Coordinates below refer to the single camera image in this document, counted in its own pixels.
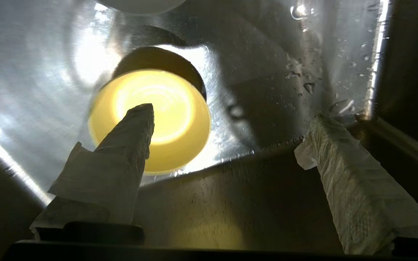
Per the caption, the right gripper tape-wrapped left finger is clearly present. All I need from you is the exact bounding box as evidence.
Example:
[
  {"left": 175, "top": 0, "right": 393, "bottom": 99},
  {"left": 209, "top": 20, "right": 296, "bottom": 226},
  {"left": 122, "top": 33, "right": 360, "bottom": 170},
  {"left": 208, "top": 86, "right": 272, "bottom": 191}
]
[{"left": 30, "top": 103, "right": 155, "bottom": 240}]

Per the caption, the right gripper tape-wrapped right finger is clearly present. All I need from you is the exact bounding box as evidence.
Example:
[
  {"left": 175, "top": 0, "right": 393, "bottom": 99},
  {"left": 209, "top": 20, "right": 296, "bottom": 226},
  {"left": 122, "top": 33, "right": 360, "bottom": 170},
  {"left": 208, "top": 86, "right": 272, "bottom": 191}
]
[{"left": 294, "top": 115, "right": 418, "bottom": 254}]

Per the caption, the yellow plastic bowl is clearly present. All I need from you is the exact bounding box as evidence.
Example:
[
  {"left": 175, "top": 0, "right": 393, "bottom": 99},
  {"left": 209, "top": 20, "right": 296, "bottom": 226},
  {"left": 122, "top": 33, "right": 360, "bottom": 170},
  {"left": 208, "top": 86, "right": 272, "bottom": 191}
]
[{"left": 89, "top": 69, "right": 212, "bottom": 175}]

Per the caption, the white plastic bowl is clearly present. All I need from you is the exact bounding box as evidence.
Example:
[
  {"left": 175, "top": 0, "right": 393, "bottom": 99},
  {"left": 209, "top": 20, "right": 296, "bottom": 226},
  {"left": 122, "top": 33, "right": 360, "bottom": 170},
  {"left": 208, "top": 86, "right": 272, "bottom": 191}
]
[{"left": 97, "top": 0, "right": 188, "bottom": 15}]

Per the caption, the stainless steel sink basin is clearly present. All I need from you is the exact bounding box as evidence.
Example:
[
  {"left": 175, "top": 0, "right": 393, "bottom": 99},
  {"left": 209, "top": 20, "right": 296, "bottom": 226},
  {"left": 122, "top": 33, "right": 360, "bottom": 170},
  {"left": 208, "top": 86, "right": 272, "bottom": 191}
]
[{"left": 0, "top": 0, "right": 418, "bottom": 254}]

